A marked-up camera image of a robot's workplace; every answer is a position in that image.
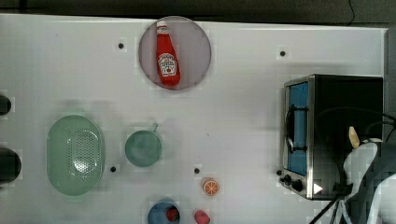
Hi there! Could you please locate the red ketchup bottle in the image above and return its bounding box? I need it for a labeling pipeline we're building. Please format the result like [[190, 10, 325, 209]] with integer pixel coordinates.
[[156, 21, 181, 87]]

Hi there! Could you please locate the black round pot lower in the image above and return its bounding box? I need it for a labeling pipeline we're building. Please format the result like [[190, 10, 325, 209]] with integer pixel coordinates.
[[0, 148, 21, 184]]

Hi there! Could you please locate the green cup with handle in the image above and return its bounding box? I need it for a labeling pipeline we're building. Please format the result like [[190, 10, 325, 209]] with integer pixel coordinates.
[[124, 123, 163, 167]]

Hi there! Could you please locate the yellow plush banana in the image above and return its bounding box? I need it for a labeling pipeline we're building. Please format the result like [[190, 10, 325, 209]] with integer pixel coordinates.
[[348, 126, 361, 148]]

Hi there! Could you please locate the red strawberry toy in cup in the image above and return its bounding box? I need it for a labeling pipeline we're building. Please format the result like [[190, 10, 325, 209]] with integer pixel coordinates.
[[166, 207, 179, 222]]

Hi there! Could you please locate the orange slice toy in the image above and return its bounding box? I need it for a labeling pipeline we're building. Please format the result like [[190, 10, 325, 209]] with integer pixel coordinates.
[[202, 178, 219, 196]]

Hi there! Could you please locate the red strawberry toy on table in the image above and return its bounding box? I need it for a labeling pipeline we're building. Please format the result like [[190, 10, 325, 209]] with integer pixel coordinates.
[[194, 210, 210, 224]]

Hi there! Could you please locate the black round pot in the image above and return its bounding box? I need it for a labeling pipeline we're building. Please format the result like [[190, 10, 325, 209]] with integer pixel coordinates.
[[0, 148, 21, 184], [0, 95, 12, 116]]

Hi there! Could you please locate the green perforated colander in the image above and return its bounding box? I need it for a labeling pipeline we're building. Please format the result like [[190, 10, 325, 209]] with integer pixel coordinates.
[[47, 115, 105, 196]]

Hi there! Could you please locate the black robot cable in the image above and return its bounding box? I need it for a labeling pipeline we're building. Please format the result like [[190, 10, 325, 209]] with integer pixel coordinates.
[[311, 106, 396, 224]]

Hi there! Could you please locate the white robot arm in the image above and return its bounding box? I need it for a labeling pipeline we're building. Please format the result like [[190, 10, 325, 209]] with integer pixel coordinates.
[[336, 142, 395, 224]]

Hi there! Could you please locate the grey round plate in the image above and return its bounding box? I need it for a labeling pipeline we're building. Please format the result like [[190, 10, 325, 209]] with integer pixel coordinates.
[[138, 16, 211, 91]]

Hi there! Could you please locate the blue cup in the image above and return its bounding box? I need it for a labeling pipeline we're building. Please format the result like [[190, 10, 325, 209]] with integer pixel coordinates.
[[148, 199, 181, 224]]

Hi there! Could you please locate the silver black toaster oven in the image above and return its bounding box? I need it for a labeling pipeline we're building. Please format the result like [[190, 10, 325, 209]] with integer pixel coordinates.
[[281, 74, 384, 201]]

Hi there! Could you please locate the black round pot upper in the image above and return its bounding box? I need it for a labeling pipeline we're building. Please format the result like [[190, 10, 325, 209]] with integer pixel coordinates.
[[0, 95, 12, 116]]

